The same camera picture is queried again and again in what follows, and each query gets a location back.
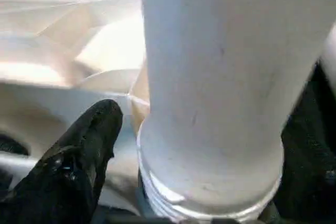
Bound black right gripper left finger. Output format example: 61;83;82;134
0;99;124;224

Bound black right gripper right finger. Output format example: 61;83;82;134
272;98;336;224

